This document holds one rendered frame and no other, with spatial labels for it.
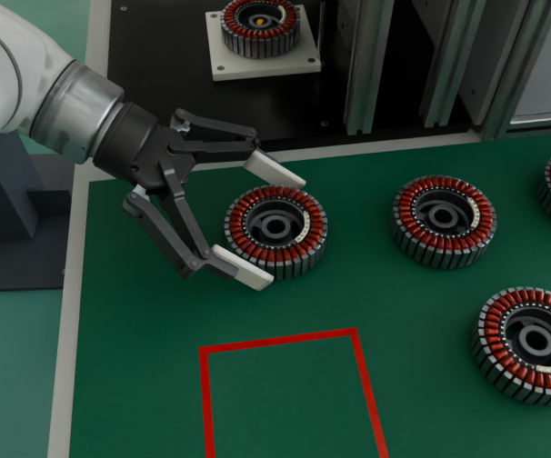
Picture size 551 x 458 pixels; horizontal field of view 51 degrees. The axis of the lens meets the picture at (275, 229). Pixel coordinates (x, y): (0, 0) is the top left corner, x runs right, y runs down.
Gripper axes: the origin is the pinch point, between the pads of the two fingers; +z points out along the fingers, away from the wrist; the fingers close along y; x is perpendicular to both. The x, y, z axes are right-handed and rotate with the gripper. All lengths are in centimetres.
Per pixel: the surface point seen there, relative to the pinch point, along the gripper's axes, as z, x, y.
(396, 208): 10.2, 7.1, -5.6
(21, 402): -12, -96, 6
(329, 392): 9.6, 2.8, 15.6
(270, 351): 3.9, -0.4, 13.1
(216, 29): -16.2, -8.0, -32.2
